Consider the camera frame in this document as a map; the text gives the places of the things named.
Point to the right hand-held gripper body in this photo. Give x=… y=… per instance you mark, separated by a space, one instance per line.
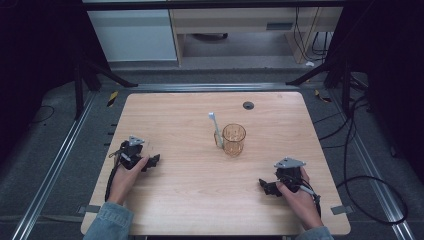
x=289 y=175

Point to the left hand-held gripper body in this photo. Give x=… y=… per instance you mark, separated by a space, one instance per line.
x=130 y=154

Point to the amber transparent cup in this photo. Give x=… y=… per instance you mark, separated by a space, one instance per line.
x=234 y=141

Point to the light blue toothbrush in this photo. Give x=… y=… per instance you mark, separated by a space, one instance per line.
x=215 y=126

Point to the person's left hand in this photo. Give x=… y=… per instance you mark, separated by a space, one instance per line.
x=123 y=181

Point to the person's right hand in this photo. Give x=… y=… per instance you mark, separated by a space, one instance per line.
x=301 y=206

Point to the yellow black tape strip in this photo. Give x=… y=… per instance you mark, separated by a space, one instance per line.
x=112 y=98
x=321 y=96

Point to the grey tape piece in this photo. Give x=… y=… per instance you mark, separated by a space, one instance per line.
x=341 y=210
x=89 y=209

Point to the grey round table grommet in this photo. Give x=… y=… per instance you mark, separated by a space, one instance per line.
x=248 y=105

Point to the black metal stand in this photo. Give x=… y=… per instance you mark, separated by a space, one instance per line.
x=346 y=86
x=79 y=90

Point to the white cabinet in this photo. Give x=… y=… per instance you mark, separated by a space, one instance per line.
x=133 y=36

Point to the aluminium floor rail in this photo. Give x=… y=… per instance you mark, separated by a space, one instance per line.
x=376 y=180
x=50 y=173

